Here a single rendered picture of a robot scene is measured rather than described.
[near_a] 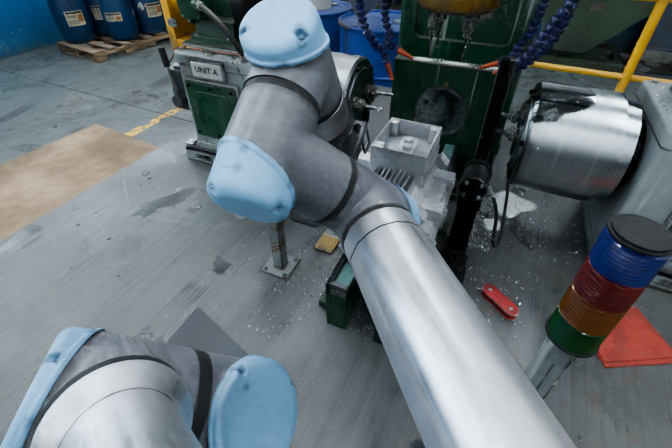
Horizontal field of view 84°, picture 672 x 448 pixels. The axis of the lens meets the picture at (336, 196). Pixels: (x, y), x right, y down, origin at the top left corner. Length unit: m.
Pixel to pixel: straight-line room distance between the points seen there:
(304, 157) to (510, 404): 0.22
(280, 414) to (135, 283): 0.59
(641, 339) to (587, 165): 0.35
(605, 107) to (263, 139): 0.77
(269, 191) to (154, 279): 0.70
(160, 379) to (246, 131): 0.22
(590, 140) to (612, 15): 4.24
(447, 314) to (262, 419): 0.26
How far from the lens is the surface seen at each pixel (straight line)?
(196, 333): 0.67
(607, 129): 0.93
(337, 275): 0.74
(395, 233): 0.32
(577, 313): 0.54
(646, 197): 0.97
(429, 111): 1.13
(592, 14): 5.10
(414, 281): 0.28
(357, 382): 0.75
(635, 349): 0.96
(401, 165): 0.67
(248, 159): 0.30
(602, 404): 0.87
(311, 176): 0.32
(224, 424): 0.43
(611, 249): 0.48
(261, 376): 0.46
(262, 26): 0.35
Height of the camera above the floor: 1.48
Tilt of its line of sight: 38 degrees down
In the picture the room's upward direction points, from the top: straight up
